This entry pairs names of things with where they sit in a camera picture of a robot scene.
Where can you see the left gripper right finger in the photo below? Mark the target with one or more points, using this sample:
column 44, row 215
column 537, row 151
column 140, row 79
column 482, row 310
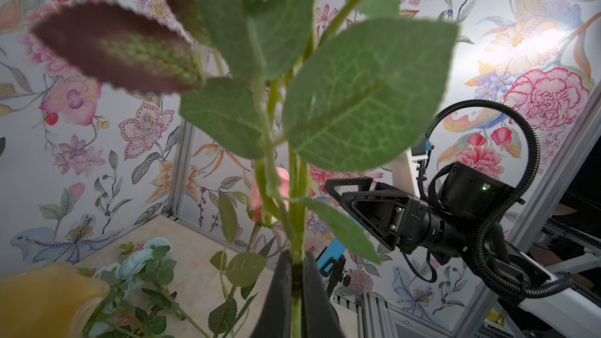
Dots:
column 319, row 318

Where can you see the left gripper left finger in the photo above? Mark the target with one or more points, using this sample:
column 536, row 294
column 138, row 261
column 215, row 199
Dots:
column 275, row 318

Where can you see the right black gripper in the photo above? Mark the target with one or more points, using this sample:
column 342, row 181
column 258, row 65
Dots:
column 397, row 219

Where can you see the single light blue rose stem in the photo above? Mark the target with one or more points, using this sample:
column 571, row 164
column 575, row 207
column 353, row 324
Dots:
column 116, row 315

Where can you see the yellow ruffled glass vase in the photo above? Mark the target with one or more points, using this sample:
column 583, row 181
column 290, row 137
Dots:
column 53, row 301

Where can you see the pink rose stem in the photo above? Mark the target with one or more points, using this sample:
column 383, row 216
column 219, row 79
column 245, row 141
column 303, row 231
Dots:
column 248, row 245

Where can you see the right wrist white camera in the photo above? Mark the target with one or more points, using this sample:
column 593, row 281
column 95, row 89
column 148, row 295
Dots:
column 405, row 168

